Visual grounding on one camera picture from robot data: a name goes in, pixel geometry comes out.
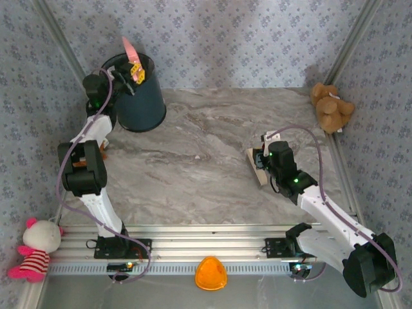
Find pink plastic dustpan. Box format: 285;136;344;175
121;35;142;82

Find wooden hand brush grey bristles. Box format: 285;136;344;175
245;147;268;190

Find dark blue waste bin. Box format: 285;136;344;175
98;52;167;133

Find brown monkey plush toy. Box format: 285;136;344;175
72;140;109;168

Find tan teddy bear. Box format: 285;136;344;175
310;82;356;135

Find orange triangular plastic lid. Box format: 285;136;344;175
194;256;228;292

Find white and pink plush toy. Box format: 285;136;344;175
6;217;64;283

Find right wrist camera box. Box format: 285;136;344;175
261;131;280;158

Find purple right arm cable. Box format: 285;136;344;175
265;124;403;294

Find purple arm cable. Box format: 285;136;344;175
56;67;153;286
265;124;403;294

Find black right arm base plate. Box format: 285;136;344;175
263;237;323;258

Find aluminium mounting rail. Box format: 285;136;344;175
51;223;386;261

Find aluminium frame post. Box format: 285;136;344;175
323;0;386;86

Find grey slotted cable duct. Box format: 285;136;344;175
48;259;297;276

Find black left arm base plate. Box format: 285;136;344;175
93;238;153;260

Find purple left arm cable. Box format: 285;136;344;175
56;67;153;286

